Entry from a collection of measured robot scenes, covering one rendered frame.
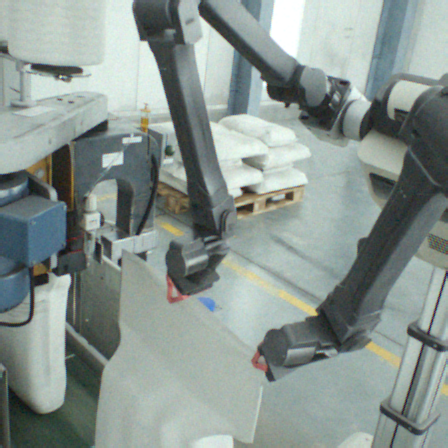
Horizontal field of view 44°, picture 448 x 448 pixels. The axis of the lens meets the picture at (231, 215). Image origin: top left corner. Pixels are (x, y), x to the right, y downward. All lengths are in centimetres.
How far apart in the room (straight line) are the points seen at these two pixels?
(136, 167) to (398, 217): 84
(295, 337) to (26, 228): 46
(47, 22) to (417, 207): 65
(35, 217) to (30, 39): 29
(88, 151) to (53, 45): 36
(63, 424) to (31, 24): 127
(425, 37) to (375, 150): 856
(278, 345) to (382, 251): 24
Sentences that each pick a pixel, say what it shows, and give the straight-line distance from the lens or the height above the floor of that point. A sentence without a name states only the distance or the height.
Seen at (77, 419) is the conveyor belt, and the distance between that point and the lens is 192.
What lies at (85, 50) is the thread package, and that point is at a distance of 101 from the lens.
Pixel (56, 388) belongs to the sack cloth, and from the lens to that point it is 195.
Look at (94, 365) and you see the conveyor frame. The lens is 212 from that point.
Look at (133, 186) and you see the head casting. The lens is 140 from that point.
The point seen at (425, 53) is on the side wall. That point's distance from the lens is 973.
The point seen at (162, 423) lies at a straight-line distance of 127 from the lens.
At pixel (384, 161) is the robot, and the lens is 120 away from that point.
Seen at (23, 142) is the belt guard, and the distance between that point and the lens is 98.
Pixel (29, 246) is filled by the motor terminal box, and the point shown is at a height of 126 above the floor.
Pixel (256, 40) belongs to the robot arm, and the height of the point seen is 160.
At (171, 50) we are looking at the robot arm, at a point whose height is 159.
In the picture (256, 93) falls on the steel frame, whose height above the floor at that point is 48.
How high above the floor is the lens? 169
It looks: 22 degrees down
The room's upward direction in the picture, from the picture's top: 8 degrees clockwise
